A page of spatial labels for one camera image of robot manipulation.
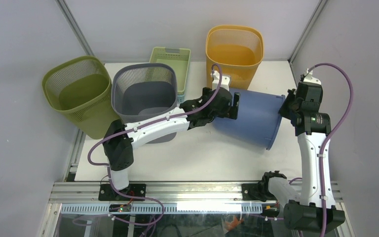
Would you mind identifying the blue plastic bucket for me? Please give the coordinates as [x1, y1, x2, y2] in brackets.
[213, 88, 285, 150]

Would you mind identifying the orange mesh basket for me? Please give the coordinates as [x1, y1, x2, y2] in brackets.
[205, 25, 265, 90]

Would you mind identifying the grey mesh basket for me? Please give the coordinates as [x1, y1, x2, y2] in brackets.
[111, 63, 178, 144]

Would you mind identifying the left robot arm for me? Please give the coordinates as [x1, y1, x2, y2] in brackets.
[101, 87, 240, 200]

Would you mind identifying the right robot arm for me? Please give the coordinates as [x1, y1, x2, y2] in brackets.
[242, 79, 345, 236]

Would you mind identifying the light blue crate underneath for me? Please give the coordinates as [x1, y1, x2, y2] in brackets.
[177, 93, 185, 104]

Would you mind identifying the light green shallow crate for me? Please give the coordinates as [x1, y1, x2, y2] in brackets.
[150, 46, 191, 96]

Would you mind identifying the olive green mesh basket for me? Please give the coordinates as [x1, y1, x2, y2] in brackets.
[42, 56, 119, 139]

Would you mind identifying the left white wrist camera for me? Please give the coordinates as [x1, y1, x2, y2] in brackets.
[211, 70, 231, 91]

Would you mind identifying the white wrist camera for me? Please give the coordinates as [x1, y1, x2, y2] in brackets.
[300, 68, 322, 85]
[211, 70, 231, 91]

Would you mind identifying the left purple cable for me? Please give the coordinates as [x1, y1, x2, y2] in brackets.
[87, 63, 223, 167]

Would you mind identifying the purple cable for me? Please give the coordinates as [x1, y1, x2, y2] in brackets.
[302, 63, 354, 237]
[87, 63, 223, 167]

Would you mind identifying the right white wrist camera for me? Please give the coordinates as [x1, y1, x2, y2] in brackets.
[300, 68, 322, 85]

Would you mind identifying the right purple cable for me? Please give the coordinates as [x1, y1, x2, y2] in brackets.
[302, 63, 354, 237]

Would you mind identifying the aluminium mounting rail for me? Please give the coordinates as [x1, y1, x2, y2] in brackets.
[49, 181, 344, 205]

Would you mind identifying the white slotted cable duct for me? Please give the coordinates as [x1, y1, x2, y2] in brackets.
[61, 201, 263, 215]

